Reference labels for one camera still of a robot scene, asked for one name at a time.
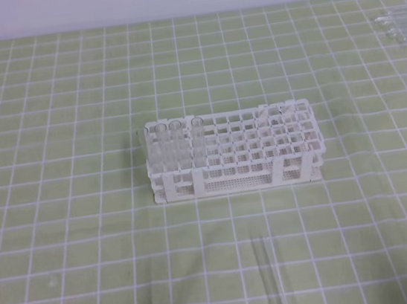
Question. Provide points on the green grid tablecloth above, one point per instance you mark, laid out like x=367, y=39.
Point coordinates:
x=78, y=222

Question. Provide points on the clear spare test tubes pile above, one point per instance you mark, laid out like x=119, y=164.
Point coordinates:
x=394, y=23

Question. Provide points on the clear glass test tube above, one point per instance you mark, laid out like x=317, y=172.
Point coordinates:
x=268, y=270

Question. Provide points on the clear test tube far left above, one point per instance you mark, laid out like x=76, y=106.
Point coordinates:
x=146, y=144

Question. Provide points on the white plastic test tube rack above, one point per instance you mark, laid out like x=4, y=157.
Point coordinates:
x=248, y=149

